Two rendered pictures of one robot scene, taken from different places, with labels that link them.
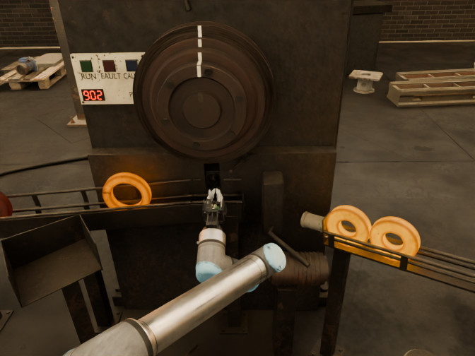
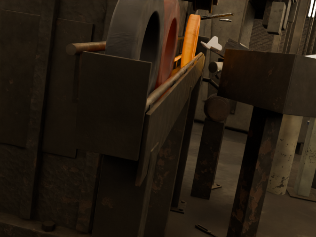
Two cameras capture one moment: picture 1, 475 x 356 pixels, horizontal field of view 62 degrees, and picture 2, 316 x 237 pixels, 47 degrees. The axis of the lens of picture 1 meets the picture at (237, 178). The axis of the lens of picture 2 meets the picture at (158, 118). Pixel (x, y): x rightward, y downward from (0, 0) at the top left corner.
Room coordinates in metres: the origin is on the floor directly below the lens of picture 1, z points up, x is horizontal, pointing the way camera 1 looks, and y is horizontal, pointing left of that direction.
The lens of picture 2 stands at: (1.22, 1.66, 0.66)
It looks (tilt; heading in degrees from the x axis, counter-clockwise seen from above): 9 degrees down; 276
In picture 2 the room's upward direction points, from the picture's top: 10 degrees clockwise
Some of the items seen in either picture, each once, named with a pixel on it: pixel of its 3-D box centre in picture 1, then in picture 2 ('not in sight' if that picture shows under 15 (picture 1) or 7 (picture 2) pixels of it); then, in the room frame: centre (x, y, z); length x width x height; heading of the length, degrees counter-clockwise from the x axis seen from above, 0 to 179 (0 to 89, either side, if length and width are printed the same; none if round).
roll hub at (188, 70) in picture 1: (202, 108); not in sight; (1.17, 0.11, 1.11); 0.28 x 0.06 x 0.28; 88
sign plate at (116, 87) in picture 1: (112, 79); not in sight; (1.39, 0.44, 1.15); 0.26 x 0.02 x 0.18; 88
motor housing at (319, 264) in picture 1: (294, 304); (209, 144); (1.12, -0.22, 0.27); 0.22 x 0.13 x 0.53; 88
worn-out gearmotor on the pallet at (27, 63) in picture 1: (30, 63); not in sight; (5.26, 2.70, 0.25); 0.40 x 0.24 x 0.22; 178
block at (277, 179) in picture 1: (271, 202); (194, 60); (1.27, -0.13, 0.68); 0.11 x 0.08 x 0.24; 178
